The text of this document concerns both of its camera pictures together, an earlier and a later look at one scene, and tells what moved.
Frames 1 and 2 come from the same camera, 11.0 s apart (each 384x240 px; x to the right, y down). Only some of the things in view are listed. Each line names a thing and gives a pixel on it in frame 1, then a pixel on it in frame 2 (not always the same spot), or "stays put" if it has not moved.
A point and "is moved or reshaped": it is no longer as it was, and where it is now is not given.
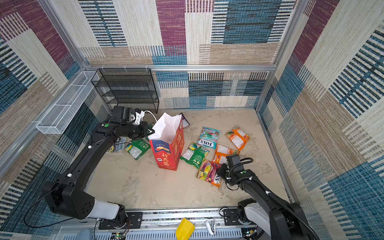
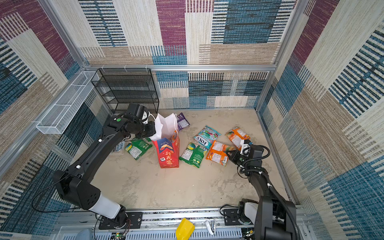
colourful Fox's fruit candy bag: [207, 172] -> [174, 135]
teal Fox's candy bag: [208, 137] is moved or reshaped
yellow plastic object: [184, 230] stays put
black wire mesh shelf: [134, 87] stays put
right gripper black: [220, 172] -> [233, 157]
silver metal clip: [211, 226] stays put
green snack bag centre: [195, 155] stays put
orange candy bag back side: [238, 137] stays put
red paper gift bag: [167, 141] is moved or reshaped
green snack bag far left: [137, 147] stays put
